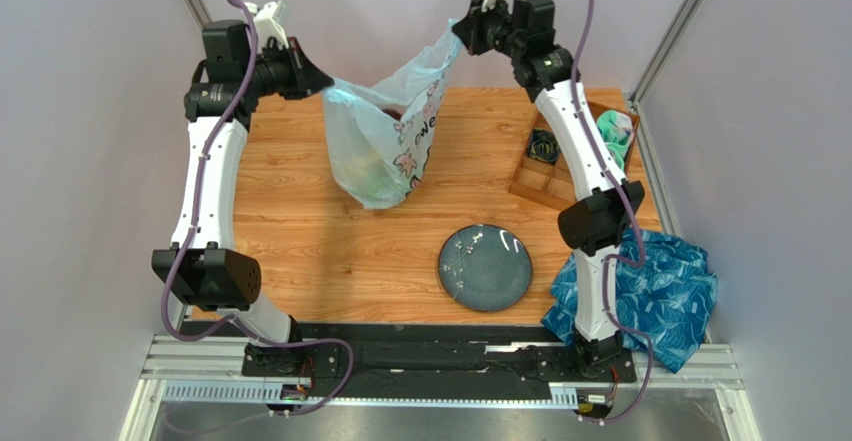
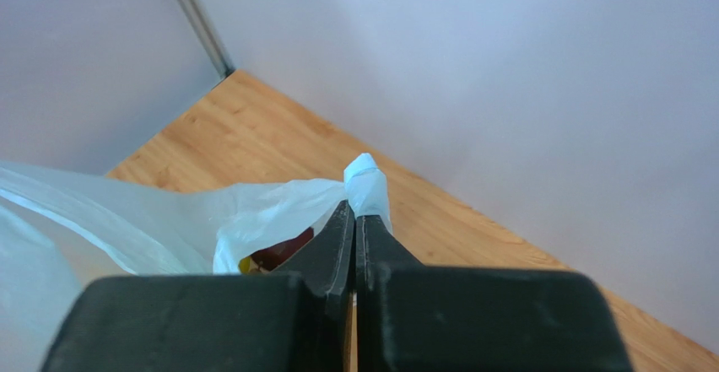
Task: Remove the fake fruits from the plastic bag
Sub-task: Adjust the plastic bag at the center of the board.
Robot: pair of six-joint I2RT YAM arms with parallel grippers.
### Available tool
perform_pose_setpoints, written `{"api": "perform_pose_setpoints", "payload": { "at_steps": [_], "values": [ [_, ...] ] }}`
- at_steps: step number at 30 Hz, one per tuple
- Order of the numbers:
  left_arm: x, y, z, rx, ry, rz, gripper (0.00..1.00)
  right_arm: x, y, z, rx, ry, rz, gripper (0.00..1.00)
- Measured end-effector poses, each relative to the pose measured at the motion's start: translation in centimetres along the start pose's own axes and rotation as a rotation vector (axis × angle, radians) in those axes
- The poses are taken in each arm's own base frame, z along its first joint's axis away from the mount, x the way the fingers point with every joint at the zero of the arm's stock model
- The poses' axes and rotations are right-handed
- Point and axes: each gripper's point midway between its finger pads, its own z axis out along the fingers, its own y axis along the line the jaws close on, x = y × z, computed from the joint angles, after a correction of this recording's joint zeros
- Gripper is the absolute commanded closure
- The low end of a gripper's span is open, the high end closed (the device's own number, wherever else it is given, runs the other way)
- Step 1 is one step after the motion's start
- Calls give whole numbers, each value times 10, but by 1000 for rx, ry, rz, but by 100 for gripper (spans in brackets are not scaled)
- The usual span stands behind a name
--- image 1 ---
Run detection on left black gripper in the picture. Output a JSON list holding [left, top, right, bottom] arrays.
[[241, 38, 334, 102]]

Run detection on light blue plastic bag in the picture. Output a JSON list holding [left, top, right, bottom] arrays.
[[322, 18, 463, 210]]

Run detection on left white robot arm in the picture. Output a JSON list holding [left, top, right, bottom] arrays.
[[151, 18, 333, 363]]

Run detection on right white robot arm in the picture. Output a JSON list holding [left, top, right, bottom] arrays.
[[452, 0, 645, 378]]

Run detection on dark rolled sock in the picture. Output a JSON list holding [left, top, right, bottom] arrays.
[[526, 128, 561, 165]]

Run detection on teal white rolled sock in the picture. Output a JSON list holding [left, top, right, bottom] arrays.
[[596, 110, 635, 169]]

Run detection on wooden compartment tray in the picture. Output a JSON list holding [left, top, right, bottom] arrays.
[[508, 100, 640, 211]]

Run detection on dark blue ceramic plate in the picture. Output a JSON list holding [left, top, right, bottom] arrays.
[[437, 224, 533, 313]]

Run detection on blue patterned cloth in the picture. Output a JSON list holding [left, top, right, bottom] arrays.
[[541, 230, 718, 373]]

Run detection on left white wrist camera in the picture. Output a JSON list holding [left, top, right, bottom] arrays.
[[246, 0, 290, 50]]

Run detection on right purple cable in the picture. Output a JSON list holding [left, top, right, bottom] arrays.
[[568, 0, 656, 425]]

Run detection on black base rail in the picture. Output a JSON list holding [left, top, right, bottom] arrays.
[[210, 322, 638, 401]]

